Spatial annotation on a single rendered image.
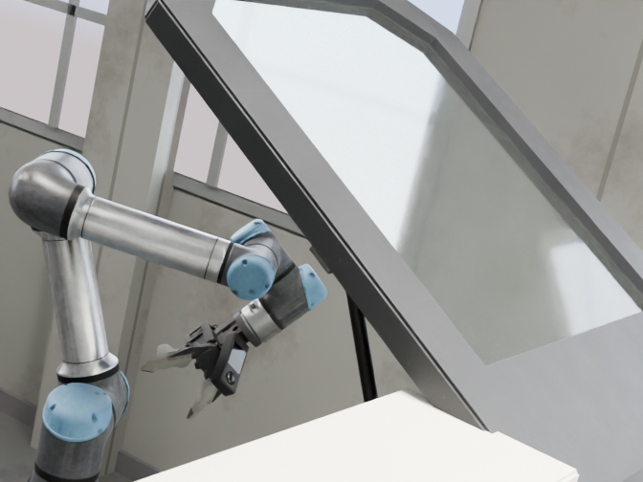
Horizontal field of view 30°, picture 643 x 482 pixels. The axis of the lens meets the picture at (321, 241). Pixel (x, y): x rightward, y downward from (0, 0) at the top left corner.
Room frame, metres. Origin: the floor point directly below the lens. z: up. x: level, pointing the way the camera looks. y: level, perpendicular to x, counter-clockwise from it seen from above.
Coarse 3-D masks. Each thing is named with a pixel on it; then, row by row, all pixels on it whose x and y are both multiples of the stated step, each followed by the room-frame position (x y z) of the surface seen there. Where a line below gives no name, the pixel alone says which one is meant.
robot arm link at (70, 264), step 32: (64, 160) 2.06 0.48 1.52; (64, 256) 2.06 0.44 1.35; (64, 288) 2.06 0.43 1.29; (96, 288) 2.09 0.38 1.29; (64, 320) 2.06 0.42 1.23; (96, 320) 2.08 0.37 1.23; (64, 352) 2.07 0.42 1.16; (96, 352) 2.07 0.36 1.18; (64, 384) 2.05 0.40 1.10; (96, 384) 2.05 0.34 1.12
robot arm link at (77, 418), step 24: (72, 384) 2.00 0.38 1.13; (48, 408) 1.93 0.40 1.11; (72, 408) 1.92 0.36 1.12; (96, 408) 1.94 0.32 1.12; (48, 432) 1.92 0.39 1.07; (72, 432) 1.90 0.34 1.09; (96, 432) 1.92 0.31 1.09; (48, 456) 1.91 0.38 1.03; (72, 456) 1.91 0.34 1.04; (96, 456) 1.93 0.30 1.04
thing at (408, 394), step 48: (288, 432) 1.07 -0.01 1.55; (336, 432) 1.10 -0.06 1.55; (384, 432) 1.13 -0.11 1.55; (432, 432) 1.15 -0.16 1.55; (480, 432) 1.18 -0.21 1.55; (144, 480) 0.91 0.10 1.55; (192, 480) 0.93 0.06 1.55; (240, 480) 0.95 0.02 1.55; (288, 480) 0.97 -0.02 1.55; (336, 480) 0.99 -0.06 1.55; (384, 480) 1.02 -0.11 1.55; (432, 480) 1.04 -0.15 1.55; (480, 480) 1.07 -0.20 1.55; (528, 480) 1.09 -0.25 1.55; (576, 480) 1.14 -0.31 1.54
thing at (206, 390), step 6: (198, 384) 2.10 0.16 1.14; (204, 384) 2.05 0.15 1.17; (210, 384) 2.05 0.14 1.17; (198, 390) 2.09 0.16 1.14; (204, 390) 2.04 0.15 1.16; (210, 390) 2.05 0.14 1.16; (216, 390) 2.05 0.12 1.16; (198, 396) 2.08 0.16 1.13; (204, 396) 2.05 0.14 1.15; (210, 396) 2.05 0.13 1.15; (198, 402) 2.05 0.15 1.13; (204, 402) 2.05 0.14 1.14; (210, 402) 2.05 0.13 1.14; (192, 408) 2.06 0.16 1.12; (198, 408) 2.05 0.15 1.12; (204, 408) 2.05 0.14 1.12; (192, 414) 2.05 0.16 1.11
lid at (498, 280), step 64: (192, 0) 1.56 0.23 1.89; (256, 0) 1.74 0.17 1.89; (320, 0) 1.89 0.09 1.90; (384, 0) 2.02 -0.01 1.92; (192, 64) 1.47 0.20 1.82; (256, 64) 1.57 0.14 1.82; (320, 64) 1.70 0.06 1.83; (384, 64) 1.85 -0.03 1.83; (448, 64) 2.03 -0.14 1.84; (256, 128) 1.41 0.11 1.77; (320, 128) 1.54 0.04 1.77; (384, 128) 1.67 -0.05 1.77; (448, 128) 1.82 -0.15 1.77; (512, 128) 1.95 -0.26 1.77; (320, 192) 1.37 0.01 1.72; (384, 192) 1.51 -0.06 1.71; (448, 192) 1.64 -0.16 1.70; (512, 192) 1.78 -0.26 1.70; (576, 192) 1.90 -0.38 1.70; (320, 256) 1.36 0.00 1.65; (384, 256) 1.34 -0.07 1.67; (448, 256) 1.48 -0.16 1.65; (512, 256) 1.60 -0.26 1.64; (576, 256) 1.74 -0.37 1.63; (640, 256) 1.86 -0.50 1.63; (384, 320) 1.27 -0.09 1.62; (448, 320) 1.32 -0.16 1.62; (512, 320) 1.46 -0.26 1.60; (576, 320) 1.57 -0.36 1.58; (640, 320) 1.66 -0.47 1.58; (448, 384) 1.22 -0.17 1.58; (512, 384) 1.30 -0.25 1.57; (576, 384) 1.39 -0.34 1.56; (640, 384) 1.50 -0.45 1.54; (576, 448) 1.27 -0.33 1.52; (640, 448) 1.37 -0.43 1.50
